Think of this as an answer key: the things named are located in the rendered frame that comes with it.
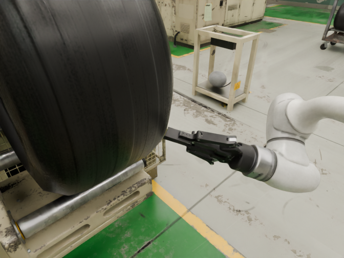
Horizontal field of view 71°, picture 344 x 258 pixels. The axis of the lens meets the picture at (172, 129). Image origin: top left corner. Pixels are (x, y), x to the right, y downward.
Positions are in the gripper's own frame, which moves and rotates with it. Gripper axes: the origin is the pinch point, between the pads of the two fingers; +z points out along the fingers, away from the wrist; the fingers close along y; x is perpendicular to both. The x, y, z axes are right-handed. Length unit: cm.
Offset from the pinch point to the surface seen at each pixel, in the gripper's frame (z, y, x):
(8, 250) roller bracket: 26.7, 11.5, -29.9
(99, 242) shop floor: 4, 117, -10
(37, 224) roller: 24.4, 15.3, -23.9
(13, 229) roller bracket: 27.6, 11.3, -26.3
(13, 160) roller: 40, 30, -6
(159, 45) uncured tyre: 11.9, -21.6, 2.2
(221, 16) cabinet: -108, 187, 447
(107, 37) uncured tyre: 19.9, -23.6, -3.5
